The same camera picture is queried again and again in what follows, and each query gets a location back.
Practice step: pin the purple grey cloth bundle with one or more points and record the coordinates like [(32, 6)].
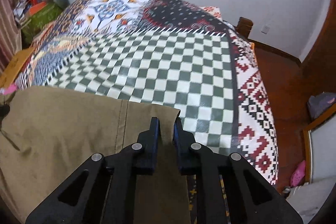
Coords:
[(320, 103)]

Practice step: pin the pink slipper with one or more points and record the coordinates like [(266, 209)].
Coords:
[(298, 176)]

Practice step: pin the wooden bed post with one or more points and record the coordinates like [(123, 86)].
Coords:
[(244, 26)]

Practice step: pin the pink folded cloth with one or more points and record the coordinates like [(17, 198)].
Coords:
[(10, 89)]

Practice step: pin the wooden folding bed table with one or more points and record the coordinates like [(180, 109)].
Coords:
[(15, 66)]

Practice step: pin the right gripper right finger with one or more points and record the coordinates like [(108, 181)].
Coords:
[(182, 141)]

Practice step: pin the green patterned storage bag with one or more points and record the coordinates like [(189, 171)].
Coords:
[(35, 23)]

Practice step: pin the olive khaki pants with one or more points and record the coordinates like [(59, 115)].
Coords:
[(49, 132)]

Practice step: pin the patchwork patterned bed quilt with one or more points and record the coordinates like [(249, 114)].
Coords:
[(167, 52)]

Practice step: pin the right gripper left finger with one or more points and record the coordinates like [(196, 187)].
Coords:
[(147, 155)]

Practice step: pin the white wall socket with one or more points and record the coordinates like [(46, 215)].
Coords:
[(265, 29)]

